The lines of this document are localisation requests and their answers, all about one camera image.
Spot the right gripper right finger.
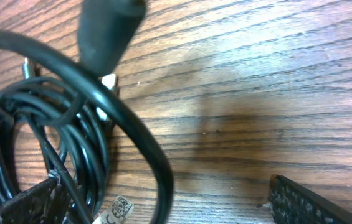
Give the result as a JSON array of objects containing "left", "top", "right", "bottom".
[{"left": 269, "top": 175, "right": 352, "bottom": 224}]

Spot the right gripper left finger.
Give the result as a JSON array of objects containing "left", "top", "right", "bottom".
[{"left": 0, "top": 177, "right": 70, "bottom": 224}]

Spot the black thin USB cable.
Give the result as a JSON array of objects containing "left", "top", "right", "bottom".
[{"left": 0, "top": 0, "right": 174, "bottom": 224}]

